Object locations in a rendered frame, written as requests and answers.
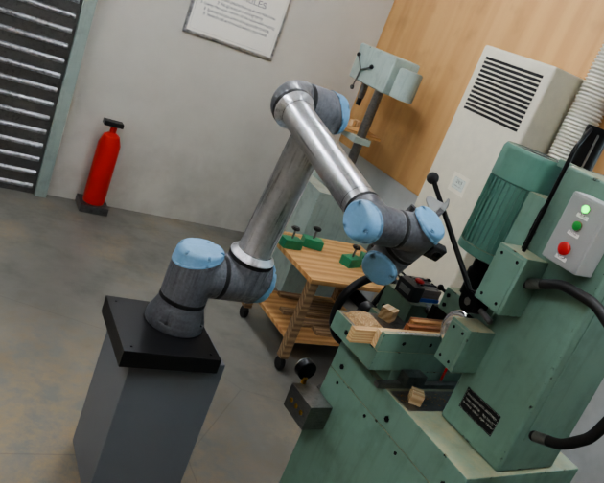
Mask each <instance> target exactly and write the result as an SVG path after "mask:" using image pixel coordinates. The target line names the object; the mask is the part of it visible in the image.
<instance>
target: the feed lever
mask: <svg viewBox="0 0 604 483"><path fill-rule="evenodd" d="M438 180H439V175H438V174H437V173H436V172H430V173H429V174H428V175H427V181H428V183H429V184H432V187H433V189H434V192H435V195H436V198H437V200H439V201H441V202H443V199H442V196H441V194H440V191H439V188H438V185H437V182H438ZM443 203H444V202H443ZM442 216H443V219H444V221H445V224H446V227H447V230H448V233H449V236H450V239H451V242H452V245H453V251H454V254H455V257H456V259H457V262H458V265H459V268H460V271H461V274H462V277H463V280H464V283H465V286H466V290H464V291H463V292H462V293H461V294H460V297H459V307H460V308H461V310H462V311H464V312H466V313H472V314H480V315H481V317H482V318H483V319H484V321H485V322H486V323H487V324H488V325H491V324H492V323H493V320H492V318H491V317H490V316H489V315H488V313H487V312H486V311H487V310H488V307H487V306H486V305H485V304H483V303H482V302H481V301H480V300H478V299H477V298H476V297H475V294H476V290H473V288H472V285H471V282H470V279H469V276H468V273H467V270H466V267H465V264H464V262H463V259H462V256H461V254H460V251H459V248H458V245H457V242H456V239H455V236H454V233H453V229H452V226H451V223H450V220H449V217H448V214H447V211H446V210H445V211H444V213H443V214H442Z"/></svg>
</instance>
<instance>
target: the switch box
mask: <svg viewBox="0 0 604 483"><path fill-rule="evenodd" d="M584 205H589V206H590V207H591V210H590V212H589V213H588V214H583V213H582V207H583V206H584ZM577 213H580V214H582V215H584V216H586V217H588V218H589V219H588V221H585V220H583V219H581V218H579V217H577V216H576V215H577ZM577 220H579V221H581V222H582V224H583V227H582V229H581V230H580V231H578V232H575V231H573V230H572V224H573V223H574V222H575V221H577ZM569 230H570V231H572V232H574V233H576V234H578V235H579V238H578V239H576V238H575V237H573V236H571V235H570V234H568V231H569ZM560 242H568V243H569V244H570V252H569V254H568V255H561V254H559V252H558V245H559V243H560ZM556 253H558V254H559V255H561V256H563V257H564V258H566V259H567V260H566V262H565V263H564V262H563V261H561V260H559V259H558V258H556V257H554V256H555V255H556ZM603 254H604V201H602V200H600V199H598V198H596V197H594V196H592V195H587V194H584V193H581V192H577V191H575V192H574V193H573V195H572V197H571V199H570V201H569V204H568V206H567V207H566V209H565V211H564V213H563V215H562V216H561V218H560V220H559V222H558V224H557V226H556V228H555V229H554V231H553V233H552V235H551V237H550V239H549V241H548V243H547V245H546V248H545V250H544V251H543V255H544V256H545V257H547V258H548V259H550V260H551V261H553V262H555V263H556V264H558V265H559V266H561V267H562V268H564V269H565V270H567V271H569V272H570V273H572V274H573V275H577V276H582V277H588V278H591V277H592V274H593V272H594V271H595V269H596V267H597V265H598V263H599V262H600V260H601V258H602V256H603Z"/></svg>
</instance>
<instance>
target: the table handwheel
mask: <svg viewBox="0 0 604 483"><path fill-rule="evenodd" d="M368 283H371V281H370V280H369V279H368V278H367V277H366V276H365V275H364V276H362V277H360V278H358V279H357V280H355V281H354V282H352V283H351V284H350V285H349V286H347V287H346V288H345V289H344V290H343V291H342V293H341V294H340V295H339V296H338V298H337V299H336V301H335V302H334V305H333V307H332V310H331V313H330V318H329V328H330V326H331V324H332V322H333V319H334V317H335V315H336V312H337V310H341V308H342V306H343V304H344V303H345V301H346V300H347V299H348V297H349V296H350V295H351V294H352V293H353V292H354V291H356V290H357V289H358V288H360V287H362V286H364V285H366V284H368ZM385 286H386V285H385ZM385 286H384V287H383V288H382V290H381V291H380V292H379V294H378V295H377V296H376V297H375V298H374V300H373V301H372V302H370V301H364V302H362V303H360V304H359V306H358V308H357V309H356V310H355V311H366V312H369V311H370V309H371V308H376V307H375V306H376V305H377V303H378V302H379V301H380V299H381V296H382V294H383V291H384V289H385ZM330 332H331V335H332V337H333V339H334V340H335V341H336V342H337V343H338V344H339V345H340V342H341V341H342V340H341V339H340V338H339V337H338V335H337V334H336V333H335V332H334V331H333V330H332V329H331V328H330Z"/></svg>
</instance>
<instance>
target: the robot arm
mask: <svg viewBox="0 0 604 483"><path fill-rule="evenodd" d="M270 109H271V113H272V116H273V118H274V120H275V121H276V123H277V124H278V125H279V126H280V127H283V128H286V129H288V130H289V132H290V137H289V139H288V141H287V143H286V145H285V147H284V149H283V151H282V153H281V155H280V157H279V159H278V162H277V164H276V166H275V168H274V170H273V172H272V174H271V176H270V179H269V181H268V183H267V185H266V187H265V189H264V191H263V194H262V196H261V198H260V200H259V202H258V204H257V206H256V208H255V211H254V213H253V215H252V217H251V219H250V221H249V223H248V225H247V227H246V229H245V231H244V234H243V236H242V238H241V240H240V241H235V242H233V243H232V244H231V246H230V249H229V251H228V252H227V253H224V251H223V249H222V248H221V247H220V246H219V245H217V244H214V243H213V242H212V241H208V240H205V239H199V238H187V239H184V240H182V241H180V242H179V243H178V244H177V246H176V248H175V250H174V252H173V255H172V258H171V260H170V263H169V266H168V269H167V271H166V274H165V277H164V280H163V282H162V285H161V288H160V290H159V292H158V293H157V294H156V296H155V297H154V298H153V299H152V300H151V301H150V302H149V303H148V305H147V307H146V310H145V318H146V319H147V321H148V322H149V323H150V324H151V325H152V326H153V327H154V328H156V329H157V330H158V331H160V332H162V333H164V334H168V335H171V336H175V337H180V338H192V337H196V336H198V335H200V334H201V332H202V330H203V327H204V308H205V305H206V303H207V300H208V299H209V298H210V299H219V300H227V301H235V302H244V303H249V304H250V303H261V302H264V301H265V300H267V299H268V297H269V296H270V294H271V293H272V292H273V290H274V287H275V283H276V274H275V272H276V268H275V266H274V260H273V258H272V254H273V252H274V250H275V248H276V246H277V244H278V242H279V241H280V239H281V237H282V235H283V233H284V231H285V229H286V226H287V224H288V222H289V220H290V217H291V215H292V213H293V211H294V209H295V207H296V205H297V203H298V201H299V199H300V197H301V196H302V194H303V192H304V190H305V188H306V186H307V184H308V182H309V180H310V178H311V176H312V174H313V172H314V170H315V171H316V172H317V174H318V175H319V177H320V178H321V180H322V181H323V183H324V184H325V186H326V187H327V189H328V190H329V192H330V193H331V195H332V196H333V198H334V199H335V201H336V202H337V204H338V206H339V207H340V209H341V210H342V212H343V213H344V215H343V227H344V231H345V233H346V234H347V236H348V237H349V238H350V239H352V240H354V241H357V242H360V243H365V244H375V245H374V246H373V247H372V248H371V250H370V251H368V252H367V253H366V254H365V256H364V258H363V259H362V263H361V266H362V270H363V273H364V274H365V276H366V277H367V278H368V279H369V280H370V281H371V282H373V283H375V284H377V285H381V286H385V285H389V284H390V283H392V282H393V281H395V280H396V278H397V276H398V275H399V274H400V273H401V272H402V271H403V270H405V269H406V268H407V267H408V266H410V265H411V264H412V263H413V262H415V261H416V260H417V259H419V258H420V257H421V256H422V255H423V256H425V257H427V258H429V259H431V260H433V261H435V262H436V261H438V260H439V259H440V258H441V257H443V256H444V255H445V254H446V253H447V249H446V246H445V245H443V244H441V243H439V242H440V241H441V240H442V239H443V237H444V235H445V228H444V225H443V224H442V221H441V219H440V218H439V217H440V216H441V215H442V214H443V213H444V211H445V210H446V209H447V208H448V207H449V203H450V200H449V199H447V200H446V201H445V202H444V203H443V202H441V201H439V200H437V199H436V198H434V197H432V196H430V195H429V196H427V198H426V202H427V205H428V207H426V206H420V207H417V208H416V207H415V206H414V205H413V204H412V203H411V204H410V205H409V206H408V207H407V208H406V209H405V210H400V209H396V208H392V207H388V206H386V205H385V204H384V203H383V201H382V200H381V198H380V197H379V196H378V194H377V193H375V192H374V191H373V189H372V188H371V187H370V185H369V184H368V183H367V181H366V180H365V178H364V177H363V176H362V174H361V173H360V171H359V170H358V169H357V167H356V166H355V165H354V163H353V162H352V161H351V159H350V158H349V157H348V155H347V154H346V152H345V151H344V150H343V148H342V147H341V146H340V144H339V143H338V142H337V140H336V139H335V137H334V136H333V134H334V135H337V134H340V133H341V132H342V131H343V130H344V129H346V127H347V125H348V122H349V117H350V109H349V103H348V101H347V99H346V98H345V97H344V96H343V95H341V94H338V93H337V92H336V91H334V90H329V89H326V88H324V87H321V86H318V85H315V84H312V83H309V82H307V81H304V80H290V81H287V82H285V83H283V84H281V85H280V86H279V87H278V88H277V89H276V90H275V92H274V93H273V95H272V98H271V102H270Z"/></svg>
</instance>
